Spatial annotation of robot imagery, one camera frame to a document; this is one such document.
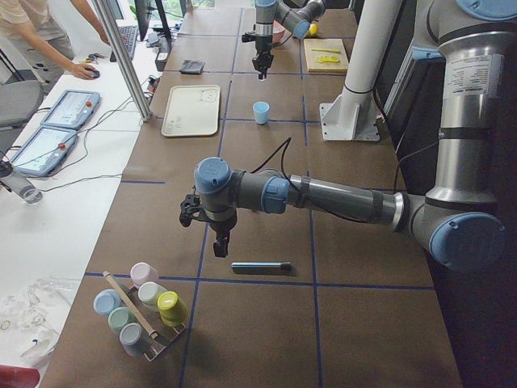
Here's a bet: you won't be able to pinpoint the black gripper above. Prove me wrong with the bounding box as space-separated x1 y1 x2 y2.
209 221 236 258
252 45 273 79

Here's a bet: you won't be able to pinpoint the steel muddler black tip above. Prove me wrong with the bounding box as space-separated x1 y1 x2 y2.
231 261 292 274

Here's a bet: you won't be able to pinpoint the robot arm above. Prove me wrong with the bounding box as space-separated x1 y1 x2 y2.
242 0 326 80
179 1 516 272

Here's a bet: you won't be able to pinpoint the light blue cup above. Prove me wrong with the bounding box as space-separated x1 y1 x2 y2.
252 101 270 124

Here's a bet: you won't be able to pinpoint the pink bowl with ice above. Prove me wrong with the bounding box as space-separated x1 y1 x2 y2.
272 21 285 44

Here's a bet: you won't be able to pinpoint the yellow green cup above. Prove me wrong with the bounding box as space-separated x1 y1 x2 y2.
157 291 187 327

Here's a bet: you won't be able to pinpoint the pink cup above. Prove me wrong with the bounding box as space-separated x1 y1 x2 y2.
130 262 159 289

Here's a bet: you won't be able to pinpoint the white cup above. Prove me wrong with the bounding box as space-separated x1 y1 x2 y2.
137 281 167 311

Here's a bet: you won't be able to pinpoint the metal cup rack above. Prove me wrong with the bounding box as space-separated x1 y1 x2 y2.
127 286 186 361

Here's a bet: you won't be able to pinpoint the mint green cup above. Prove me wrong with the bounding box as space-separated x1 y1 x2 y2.
107 306 137 335

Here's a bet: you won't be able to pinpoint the blue cup in rack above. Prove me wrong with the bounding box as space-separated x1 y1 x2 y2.
93 289 122 317

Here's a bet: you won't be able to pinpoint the grey cup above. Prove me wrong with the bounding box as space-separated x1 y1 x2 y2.
119 323 151 356

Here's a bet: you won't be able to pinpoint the wooden cutting board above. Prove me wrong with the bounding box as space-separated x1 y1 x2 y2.
304 39 349 73

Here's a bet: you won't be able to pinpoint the yellow lemon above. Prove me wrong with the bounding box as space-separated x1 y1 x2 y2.
308 23 319 36

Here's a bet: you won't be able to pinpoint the cream bear tray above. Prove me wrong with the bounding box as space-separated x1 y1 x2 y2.
161 85 221 137

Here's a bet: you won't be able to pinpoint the computer monitor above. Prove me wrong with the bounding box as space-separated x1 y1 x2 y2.
134 0 171 41

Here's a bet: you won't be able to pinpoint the black keyboard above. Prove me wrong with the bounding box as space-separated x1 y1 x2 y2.
118 25 139 60

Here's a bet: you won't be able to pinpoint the upper teach pendant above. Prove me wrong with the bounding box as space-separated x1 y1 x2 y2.
40 90 101 130

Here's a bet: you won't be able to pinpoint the teach pendant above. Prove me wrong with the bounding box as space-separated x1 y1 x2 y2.
40 90 101 130
11 125 78 177

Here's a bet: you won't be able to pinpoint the crumpled plastic bags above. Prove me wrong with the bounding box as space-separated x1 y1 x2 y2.
1 278 80 367

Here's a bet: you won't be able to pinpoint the lower teach pendant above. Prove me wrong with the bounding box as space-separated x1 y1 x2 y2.
11 125 78 177

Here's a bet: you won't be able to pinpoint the clear water bottle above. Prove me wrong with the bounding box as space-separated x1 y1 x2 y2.
0 160 43 205

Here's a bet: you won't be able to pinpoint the person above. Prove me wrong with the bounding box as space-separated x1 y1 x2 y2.
1 0 96 87

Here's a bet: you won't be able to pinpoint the office chair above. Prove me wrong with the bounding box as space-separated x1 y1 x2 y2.
1 50 44 133

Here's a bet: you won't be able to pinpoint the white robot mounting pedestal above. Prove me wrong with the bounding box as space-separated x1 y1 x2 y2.
320 0 402 141

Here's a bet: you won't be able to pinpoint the wooden rack handle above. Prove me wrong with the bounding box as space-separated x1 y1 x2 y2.
103 271 158 340

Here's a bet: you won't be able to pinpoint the aluminium frame post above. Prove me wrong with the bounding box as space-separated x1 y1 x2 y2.
92 0 152 122

